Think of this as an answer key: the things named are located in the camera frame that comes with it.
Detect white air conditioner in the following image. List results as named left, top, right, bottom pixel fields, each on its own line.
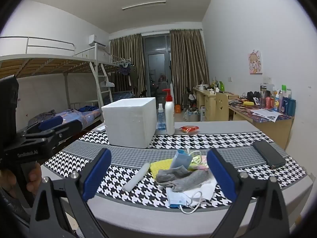
left=89, top=35, right=107, bottom=48

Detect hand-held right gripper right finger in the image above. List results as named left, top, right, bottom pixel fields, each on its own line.
left=206, top=149, right=290, bottom=238

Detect pink cartoon wall poster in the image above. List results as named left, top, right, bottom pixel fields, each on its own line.
left=248, top=51, right=263, bottom=75

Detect yellow foam fruit net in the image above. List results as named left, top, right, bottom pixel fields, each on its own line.
left=150, top=159, right=175, bottom=176

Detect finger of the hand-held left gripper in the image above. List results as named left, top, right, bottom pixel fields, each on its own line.
left=21, top=119, right=83, bottom=152
left=25, top=116, right=65, bottom=134

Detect ceiling tube light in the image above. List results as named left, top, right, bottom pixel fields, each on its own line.
left=122, top=1, right=166, bottom=11

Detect person's left hand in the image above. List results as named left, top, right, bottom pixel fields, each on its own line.
left=0, top=165, right=43, bottom=195

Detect wooden smiley chair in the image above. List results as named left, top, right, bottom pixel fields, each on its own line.
left=214, top=92, right=229, bottom=122

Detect blue plaid bedding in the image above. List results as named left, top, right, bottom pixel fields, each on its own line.
left=111, top=91, right=135, bottom=102

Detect dark hanging garment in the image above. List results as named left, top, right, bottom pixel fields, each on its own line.
left=117, top=63, right=135, bottom=76

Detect row of toiletry bottles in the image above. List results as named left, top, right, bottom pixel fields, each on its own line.
left=260, top=83, right=296, bottom=116

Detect grey bucket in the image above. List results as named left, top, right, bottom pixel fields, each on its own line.
left=184, top=107, right=201, bottom=122

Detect green tissue packet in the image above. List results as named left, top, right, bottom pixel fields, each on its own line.
left=187, top=151, right=210, bottom=171

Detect white face mask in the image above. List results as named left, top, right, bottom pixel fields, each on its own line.
left=165, top=178, right=218, bottom=214

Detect white bunk ladder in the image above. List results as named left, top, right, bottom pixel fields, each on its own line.
left=89, top=62, right=112, bottom=107

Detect light blue packet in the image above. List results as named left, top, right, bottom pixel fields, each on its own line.
left=170, top=150, right=193, bottom=170

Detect black headphones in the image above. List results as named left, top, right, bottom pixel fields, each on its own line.
left=246, top=91, right=261, bottom=102

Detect white red pump bottle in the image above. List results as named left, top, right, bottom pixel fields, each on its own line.
left=162, top=89, right=175, bottom=136

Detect glass balcony door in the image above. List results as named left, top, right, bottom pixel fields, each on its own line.
left=142, top=35, right=172, bottom=105

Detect printed paper sheets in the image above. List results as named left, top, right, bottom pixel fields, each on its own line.
left=250, top=108, right=283, bottom=122

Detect light wooden desk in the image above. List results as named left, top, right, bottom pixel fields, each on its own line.
left=193, top=87, right=239, bottom=122

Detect grey purple clothes pile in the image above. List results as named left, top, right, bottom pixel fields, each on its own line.
left=28, top=110, right=57, bottom=126

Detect olive hanging jacket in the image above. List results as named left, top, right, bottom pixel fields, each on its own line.
left=129, top=66, right=138, bottom=90

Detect small clear spray bottle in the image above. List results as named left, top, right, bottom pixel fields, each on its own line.
left=157, top=103, right=167, bottom=131

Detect black smartphone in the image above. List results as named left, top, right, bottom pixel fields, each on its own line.
left=252, top=140, right=286, bottom=169

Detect metal bunk bed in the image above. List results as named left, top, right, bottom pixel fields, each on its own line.
left=0, top=37, right=104, bottom=134
left=96, top=53, right=138, bottom=105

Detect wooden desk with printed mat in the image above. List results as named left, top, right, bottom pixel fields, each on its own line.
left=228, top=99, right=295, bottom=150

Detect white foam tube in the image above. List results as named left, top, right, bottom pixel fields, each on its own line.
left=122, top=163, right=151, bottom=192

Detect white foam box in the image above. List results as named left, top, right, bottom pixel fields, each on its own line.
left=101, top=97, right=157, bottom=149

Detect houndstooth grey tablecloth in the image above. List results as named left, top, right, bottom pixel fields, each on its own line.
left=45, top=120, right=312, bottom=219

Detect grey sock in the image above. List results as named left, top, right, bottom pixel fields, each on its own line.
left=156, top=167, right=215, bottom=192

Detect blue orange striped quilt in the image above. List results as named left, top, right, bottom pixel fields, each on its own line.
left=59, top=106, right=102, bottom=126

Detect brown curtain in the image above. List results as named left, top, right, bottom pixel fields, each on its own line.
left=110, top=33, right=146, bottom=97
left=169, top=29, right=210, bottom=105

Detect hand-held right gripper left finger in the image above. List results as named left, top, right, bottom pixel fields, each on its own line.
left=29, top=148, right=112, bottom=238

